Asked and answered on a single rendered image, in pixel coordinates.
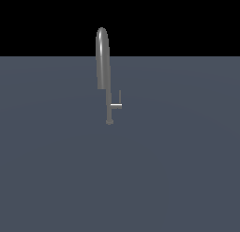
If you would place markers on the grey metal faucet spout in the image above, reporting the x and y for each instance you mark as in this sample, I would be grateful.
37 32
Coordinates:
102 60

